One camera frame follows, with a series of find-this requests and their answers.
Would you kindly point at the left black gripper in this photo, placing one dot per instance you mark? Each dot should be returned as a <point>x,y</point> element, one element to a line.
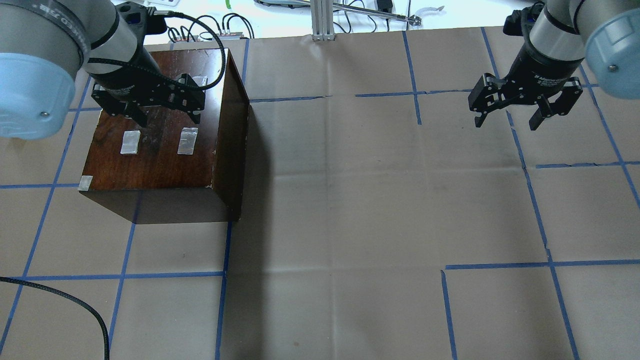
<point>131,75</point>

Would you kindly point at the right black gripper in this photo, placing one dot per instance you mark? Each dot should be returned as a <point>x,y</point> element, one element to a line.
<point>541,68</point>

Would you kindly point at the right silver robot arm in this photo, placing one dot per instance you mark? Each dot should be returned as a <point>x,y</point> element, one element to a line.
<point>558,36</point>

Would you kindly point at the dark wooden drawer cabinet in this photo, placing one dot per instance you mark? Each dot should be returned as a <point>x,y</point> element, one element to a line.
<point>173,170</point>

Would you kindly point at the aluminium frame post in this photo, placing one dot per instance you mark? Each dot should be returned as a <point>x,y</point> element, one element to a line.
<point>322,26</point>

